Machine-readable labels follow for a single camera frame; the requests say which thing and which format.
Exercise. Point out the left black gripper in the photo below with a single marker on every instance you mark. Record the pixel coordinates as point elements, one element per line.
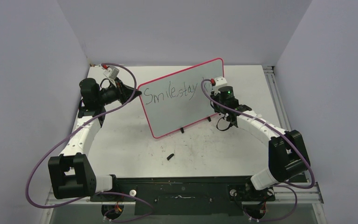
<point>124,92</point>

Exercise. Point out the aluminium rail frame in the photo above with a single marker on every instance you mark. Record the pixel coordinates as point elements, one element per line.
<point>125,147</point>

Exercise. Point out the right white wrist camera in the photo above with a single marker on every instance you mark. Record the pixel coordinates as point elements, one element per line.
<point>217,83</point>

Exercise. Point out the pink framed whiteboard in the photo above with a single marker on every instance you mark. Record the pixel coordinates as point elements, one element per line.
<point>176,100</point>

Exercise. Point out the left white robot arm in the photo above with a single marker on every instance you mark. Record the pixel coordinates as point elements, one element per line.
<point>71,173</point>

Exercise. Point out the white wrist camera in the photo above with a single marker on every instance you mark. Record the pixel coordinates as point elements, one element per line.
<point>217,83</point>
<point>110,71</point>

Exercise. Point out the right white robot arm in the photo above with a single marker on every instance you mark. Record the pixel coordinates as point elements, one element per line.
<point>287,155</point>

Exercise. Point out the black marker cap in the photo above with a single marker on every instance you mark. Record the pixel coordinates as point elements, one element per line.
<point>170,156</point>

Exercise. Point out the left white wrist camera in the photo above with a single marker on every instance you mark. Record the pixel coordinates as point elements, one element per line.
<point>110,71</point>

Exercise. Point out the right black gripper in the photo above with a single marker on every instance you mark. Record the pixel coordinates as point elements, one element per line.
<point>214,98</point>

